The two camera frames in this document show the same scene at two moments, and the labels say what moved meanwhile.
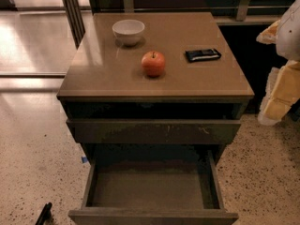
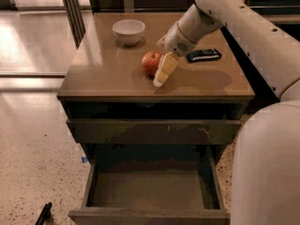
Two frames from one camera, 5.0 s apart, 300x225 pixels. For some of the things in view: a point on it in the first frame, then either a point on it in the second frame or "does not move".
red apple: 153,64 does not move
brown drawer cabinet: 156,98 does not move
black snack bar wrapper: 201,54 does not move
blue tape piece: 84,159 does not move
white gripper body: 289,37 → 175,41
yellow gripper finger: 282,91 → 168,64
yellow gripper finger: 269,35 → 161,42
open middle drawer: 153,187 does not move
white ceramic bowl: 128,31 does not move
